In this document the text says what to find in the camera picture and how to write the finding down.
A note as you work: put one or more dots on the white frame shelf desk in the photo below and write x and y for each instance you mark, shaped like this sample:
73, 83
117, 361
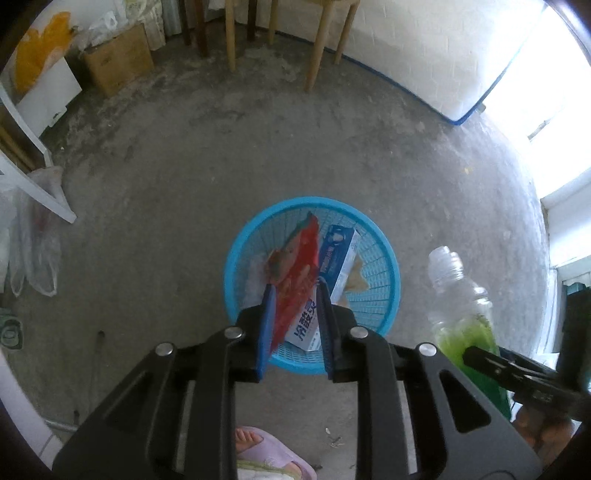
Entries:
41, 194

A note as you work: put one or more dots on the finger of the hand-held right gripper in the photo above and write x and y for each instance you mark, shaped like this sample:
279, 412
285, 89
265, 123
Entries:
503, 369

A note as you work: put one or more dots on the person's foot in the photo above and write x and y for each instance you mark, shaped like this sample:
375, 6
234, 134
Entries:
247, 441

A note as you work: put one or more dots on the person's right hand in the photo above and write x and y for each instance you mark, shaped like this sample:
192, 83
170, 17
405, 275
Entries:
547, 434

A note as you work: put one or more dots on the dark wooden stool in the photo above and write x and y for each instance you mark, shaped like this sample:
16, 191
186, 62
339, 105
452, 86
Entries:
201, 27

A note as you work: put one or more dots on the red snack packet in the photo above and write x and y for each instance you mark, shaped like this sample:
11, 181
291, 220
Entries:
300, 267

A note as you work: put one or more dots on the white board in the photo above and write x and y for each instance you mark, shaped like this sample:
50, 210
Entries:
51, 101

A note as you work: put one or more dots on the blue plastic basket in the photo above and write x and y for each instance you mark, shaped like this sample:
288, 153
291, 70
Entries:
369, 258

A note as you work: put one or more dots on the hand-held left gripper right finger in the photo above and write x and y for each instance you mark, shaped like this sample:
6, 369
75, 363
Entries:
325, 332

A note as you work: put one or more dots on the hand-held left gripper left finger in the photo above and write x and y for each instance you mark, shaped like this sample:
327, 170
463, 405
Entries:
267, 332

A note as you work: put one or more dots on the brown paper tissue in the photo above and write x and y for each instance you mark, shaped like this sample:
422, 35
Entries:
355, 279

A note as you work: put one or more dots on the cardboard box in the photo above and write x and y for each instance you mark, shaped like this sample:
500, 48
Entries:
117, 60

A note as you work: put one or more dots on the clear plastic bags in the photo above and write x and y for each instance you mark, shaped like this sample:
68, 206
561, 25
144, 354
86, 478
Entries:
39, 249

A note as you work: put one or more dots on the pink slipper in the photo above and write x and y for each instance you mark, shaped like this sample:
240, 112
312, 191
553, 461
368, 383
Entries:
286, 457

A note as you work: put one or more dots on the white plastic bags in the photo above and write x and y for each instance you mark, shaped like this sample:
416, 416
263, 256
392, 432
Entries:
129, 18

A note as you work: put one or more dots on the yellow cloth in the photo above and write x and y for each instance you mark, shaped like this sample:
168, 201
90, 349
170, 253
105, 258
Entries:
41, 50

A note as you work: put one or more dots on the light wooden chair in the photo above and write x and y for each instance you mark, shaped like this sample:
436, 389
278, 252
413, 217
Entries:
318, 46

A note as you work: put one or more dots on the green label plastic bottle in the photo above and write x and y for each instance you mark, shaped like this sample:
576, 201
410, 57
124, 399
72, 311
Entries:
457, 295

